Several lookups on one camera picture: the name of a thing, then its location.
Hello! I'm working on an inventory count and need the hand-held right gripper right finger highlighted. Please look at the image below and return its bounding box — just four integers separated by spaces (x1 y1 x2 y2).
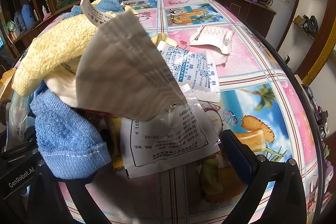
219 130 307 224

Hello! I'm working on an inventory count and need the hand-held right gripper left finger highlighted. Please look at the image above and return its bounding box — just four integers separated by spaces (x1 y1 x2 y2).
34 158 111 224

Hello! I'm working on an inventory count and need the blue towel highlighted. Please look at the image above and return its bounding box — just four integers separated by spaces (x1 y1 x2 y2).
30 82 112 179
70 0 125 16

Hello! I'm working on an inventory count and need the white sachet black text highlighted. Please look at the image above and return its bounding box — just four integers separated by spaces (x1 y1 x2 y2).
122 84 223 179

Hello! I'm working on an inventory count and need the white desiccant packet blue print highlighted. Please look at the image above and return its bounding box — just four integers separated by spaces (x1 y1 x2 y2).
157 42 221 104

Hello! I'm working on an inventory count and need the white packet with recycling marks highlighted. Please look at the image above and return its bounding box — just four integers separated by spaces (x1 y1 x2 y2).
188 25 237 55

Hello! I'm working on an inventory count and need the white ribbed packet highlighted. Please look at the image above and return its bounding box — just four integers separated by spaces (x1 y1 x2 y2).
76 9 188 119

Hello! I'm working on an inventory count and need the printed plastic tablecloth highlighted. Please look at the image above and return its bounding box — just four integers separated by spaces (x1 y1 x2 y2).
10 0 326 224

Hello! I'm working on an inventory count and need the green and white bag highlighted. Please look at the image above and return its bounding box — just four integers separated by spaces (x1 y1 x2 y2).
5 20 17 35

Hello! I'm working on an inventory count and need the grey-blue water jug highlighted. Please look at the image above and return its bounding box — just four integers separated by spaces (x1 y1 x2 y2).
13 10 27 31

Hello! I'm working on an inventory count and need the blue thermos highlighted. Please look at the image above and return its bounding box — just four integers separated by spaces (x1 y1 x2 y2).
21 0 37 29

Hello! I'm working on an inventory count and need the white printed paper strip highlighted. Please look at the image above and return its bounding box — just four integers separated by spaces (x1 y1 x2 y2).
80 0 114 29

